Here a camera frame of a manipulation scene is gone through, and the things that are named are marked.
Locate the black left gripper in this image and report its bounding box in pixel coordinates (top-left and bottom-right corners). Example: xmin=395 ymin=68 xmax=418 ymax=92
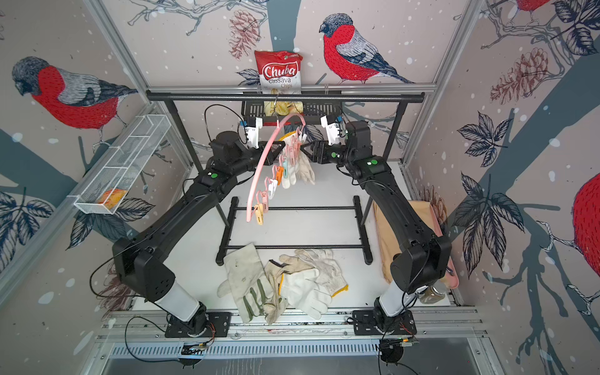
xmin=229 ymin=141 xmax=285 ymax=179

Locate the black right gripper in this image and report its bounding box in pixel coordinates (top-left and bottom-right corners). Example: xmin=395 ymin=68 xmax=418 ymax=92
xmin=298 ymin=140 xmax=355 ymax=170

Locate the pink clip hanger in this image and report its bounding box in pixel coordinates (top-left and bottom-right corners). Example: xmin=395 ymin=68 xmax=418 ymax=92
xmin=245 ymin=95 xmax=308 ymax=226

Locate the white knit glove yellow cuff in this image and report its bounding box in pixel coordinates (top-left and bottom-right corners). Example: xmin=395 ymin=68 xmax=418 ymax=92
xmin=298 ymin=152 xmax=315 ymax=185

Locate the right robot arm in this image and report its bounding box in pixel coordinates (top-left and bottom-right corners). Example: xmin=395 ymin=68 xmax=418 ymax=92
xmin=301 ymin=121 xmax=452 ymax=318

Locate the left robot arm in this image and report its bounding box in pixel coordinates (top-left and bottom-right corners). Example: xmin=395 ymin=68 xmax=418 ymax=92
xmin=112 ymin=131 xmax=285 ymax=326

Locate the orange clothespin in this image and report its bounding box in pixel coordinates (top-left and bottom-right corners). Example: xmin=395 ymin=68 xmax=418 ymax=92
xmin=272 ymin=166 xmax=284 ymax=185

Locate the yellow clothespin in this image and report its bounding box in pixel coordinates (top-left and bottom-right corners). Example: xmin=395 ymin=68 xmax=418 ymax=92
xmin=253 ymin=203 xmax=265 ymax=226

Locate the red cassava chips bag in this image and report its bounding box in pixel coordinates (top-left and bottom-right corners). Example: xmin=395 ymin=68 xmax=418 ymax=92
xmin=255 ymin=51 xmax=303 ymax=95

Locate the beige cloth mat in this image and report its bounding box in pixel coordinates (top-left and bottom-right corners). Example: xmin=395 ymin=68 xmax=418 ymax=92
xmin=372 ymin=201 xmax=442 ymax=284

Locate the black garment rack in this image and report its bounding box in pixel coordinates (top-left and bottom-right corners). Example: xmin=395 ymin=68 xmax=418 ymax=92
xmin=144 ymin=89 xmax=426 ymax=266

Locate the knit glove yellow cuff bottom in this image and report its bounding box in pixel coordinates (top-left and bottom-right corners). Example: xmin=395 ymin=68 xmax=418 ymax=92
xmin=279 ymin=248 xmax=348 ymax=297

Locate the beige glove middle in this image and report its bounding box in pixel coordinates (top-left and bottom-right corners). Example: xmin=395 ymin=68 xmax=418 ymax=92
xmin=263 ymin=259 xmax=288 ymax=324

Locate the orange snack packet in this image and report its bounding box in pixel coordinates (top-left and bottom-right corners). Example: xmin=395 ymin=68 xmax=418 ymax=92
xmin=97 ymin=187 xmax=128 ymax=210

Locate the glass jar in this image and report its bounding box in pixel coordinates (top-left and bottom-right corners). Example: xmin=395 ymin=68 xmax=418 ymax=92
xmin=419 ymin=281 xmax=448 ymax=305

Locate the pink tray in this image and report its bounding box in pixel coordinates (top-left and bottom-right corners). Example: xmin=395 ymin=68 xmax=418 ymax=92
xmin=430 ymin=205 xmax=459 ymax=290

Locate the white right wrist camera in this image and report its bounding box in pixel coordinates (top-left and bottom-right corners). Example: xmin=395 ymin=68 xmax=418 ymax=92
xmin=320 ymin=115 xmax=344 ymax=145

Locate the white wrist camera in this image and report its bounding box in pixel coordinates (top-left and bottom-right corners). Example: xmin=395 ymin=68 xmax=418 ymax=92
xmin=241 ymin=117 xmax=263 ymax=148
xmin=320 ymin=115 xmax=344 ymax=145

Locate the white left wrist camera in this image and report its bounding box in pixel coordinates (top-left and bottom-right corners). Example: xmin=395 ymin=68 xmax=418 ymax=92
xmin=241 ymin=117 xmax=263 ymax=148

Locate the black wall basket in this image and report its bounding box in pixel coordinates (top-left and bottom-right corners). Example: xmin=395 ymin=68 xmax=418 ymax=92
xmin=242 ymin=100 xmax=342 ymax=127

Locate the white wire mesh shelf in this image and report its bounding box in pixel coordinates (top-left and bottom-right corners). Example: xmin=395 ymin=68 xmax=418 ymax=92
xmin=73 ymin=114 xmax=171 ymax=215

